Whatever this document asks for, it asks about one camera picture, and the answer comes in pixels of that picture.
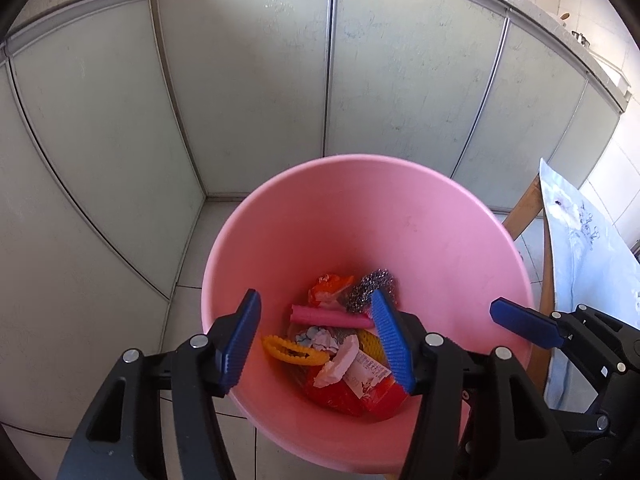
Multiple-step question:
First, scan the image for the red white cigarette box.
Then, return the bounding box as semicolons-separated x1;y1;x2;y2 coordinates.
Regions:
292;351;409;420

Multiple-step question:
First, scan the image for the yellow foam fruit net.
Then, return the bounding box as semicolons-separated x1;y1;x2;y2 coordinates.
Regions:
356;330;388;366

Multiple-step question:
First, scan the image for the steel wool scourer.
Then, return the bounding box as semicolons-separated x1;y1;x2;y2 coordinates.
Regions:
345;269;396;314

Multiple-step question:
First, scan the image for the pink foam roll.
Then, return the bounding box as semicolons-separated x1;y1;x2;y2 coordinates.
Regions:
290;306;374;330

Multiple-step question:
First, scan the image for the red plastic wrapper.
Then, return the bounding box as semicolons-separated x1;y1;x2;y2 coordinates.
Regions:
307;274;355;311

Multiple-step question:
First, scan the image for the pink plastic trash bin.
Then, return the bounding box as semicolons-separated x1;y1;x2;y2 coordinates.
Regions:
201;155;534;474

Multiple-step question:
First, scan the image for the trash in bin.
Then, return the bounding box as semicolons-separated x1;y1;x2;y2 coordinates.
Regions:
262;326;360;388

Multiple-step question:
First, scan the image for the grey kitchen cabinet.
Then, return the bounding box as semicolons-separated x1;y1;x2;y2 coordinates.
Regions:
1;0;629;440

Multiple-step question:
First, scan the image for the light blue tablecloth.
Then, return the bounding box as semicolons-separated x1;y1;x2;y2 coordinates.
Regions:
538;157;640;415

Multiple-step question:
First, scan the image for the wooden table leg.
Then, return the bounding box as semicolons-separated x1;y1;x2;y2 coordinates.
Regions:
501;174;558;394

